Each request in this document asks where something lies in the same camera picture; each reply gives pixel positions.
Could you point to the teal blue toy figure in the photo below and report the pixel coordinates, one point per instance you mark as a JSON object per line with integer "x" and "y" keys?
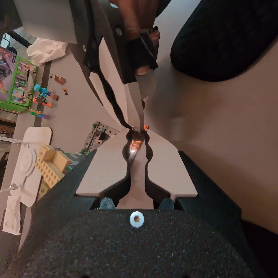
{"x": 44, "y": 90}

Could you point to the brown toy piece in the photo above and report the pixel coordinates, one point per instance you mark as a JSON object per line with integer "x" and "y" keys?
{"x": 59, "y": 79}

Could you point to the small black orange piece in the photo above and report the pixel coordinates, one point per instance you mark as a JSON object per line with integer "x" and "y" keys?
{"x": 65, "y": 91}

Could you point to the person's right hand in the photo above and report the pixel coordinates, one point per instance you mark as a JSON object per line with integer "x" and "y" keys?
{"x": 139, "y": 19}

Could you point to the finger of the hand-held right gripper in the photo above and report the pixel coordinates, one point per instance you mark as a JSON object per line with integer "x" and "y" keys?
{"x": 115, "y": 71}
{"x": 102, "y": 93}

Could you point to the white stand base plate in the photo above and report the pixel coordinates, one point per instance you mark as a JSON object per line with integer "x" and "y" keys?
{"x": 30, "y": 173}

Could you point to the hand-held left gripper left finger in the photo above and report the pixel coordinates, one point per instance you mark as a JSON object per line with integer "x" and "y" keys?
{"x": 104, "y": 169}

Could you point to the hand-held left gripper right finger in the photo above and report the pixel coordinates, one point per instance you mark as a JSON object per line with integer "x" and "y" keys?
{"x": 170, "y": 169}

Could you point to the green toy set box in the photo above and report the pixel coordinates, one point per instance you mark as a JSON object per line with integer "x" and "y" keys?
{"x": 17, "y": 86}

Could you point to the tan brick build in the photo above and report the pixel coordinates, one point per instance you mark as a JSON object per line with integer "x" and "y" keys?
{"x": 52, "y": 167}

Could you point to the white paper bag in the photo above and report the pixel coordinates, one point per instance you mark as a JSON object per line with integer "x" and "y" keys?
{"x": 12, "y": 217}

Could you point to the orange black toy figure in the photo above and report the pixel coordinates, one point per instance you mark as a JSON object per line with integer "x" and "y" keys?
{"x": 42, "y": 101}

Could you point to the black fuzzy cushion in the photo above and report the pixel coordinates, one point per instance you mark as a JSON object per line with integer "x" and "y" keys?
{"x": 223, "y": 39}

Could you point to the grey flat panel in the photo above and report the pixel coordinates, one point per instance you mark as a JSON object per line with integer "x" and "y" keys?
{"x": 45, "y": 21}

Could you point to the orange translucent brick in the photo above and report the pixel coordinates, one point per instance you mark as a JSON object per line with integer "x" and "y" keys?
{"x": 135, "y": 143}

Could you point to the grey green brick build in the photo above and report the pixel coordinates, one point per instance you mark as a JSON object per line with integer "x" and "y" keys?
{"x": 97, "y": 135}

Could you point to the small orange brick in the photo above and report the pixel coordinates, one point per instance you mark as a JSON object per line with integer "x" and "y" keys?
{"x": 146, "y": 127}

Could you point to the white crumpled tissue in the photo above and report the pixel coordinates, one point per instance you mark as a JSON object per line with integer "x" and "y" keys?
{"x": 46, "y": 51}

